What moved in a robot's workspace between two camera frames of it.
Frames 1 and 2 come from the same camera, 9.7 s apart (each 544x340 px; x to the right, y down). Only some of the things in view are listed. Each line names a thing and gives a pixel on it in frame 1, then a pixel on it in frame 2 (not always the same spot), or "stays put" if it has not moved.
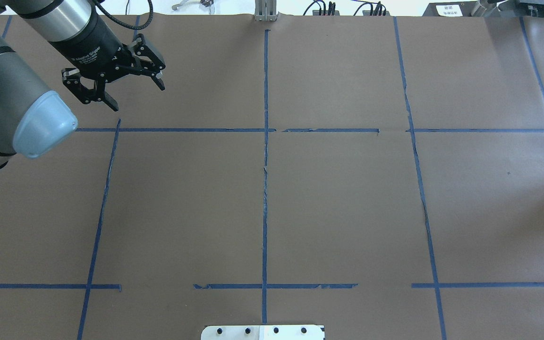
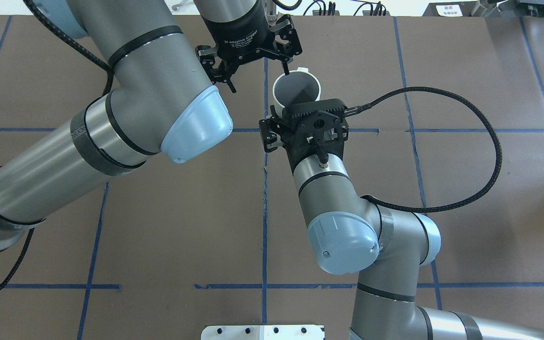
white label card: (454, 10) stays put
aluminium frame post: (266, 11) stays put
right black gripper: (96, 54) → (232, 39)
